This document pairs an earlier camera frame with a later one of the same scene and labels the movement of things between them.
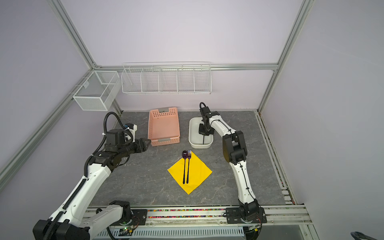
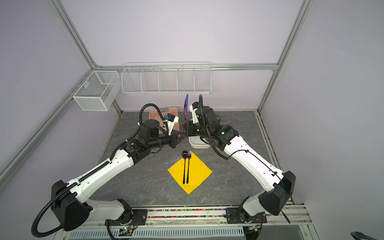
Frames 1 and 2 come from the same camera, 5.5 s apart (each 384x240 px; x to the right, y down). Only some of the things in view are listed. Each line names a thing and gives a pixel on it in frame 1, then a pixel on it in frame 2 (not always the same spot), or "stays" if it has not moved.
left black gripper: x=140 y=145 → x=175 y=138
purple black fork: x=189 y=154 stays
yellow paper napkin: x=198 y=172 stays
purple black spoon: x=184 y=155 stays
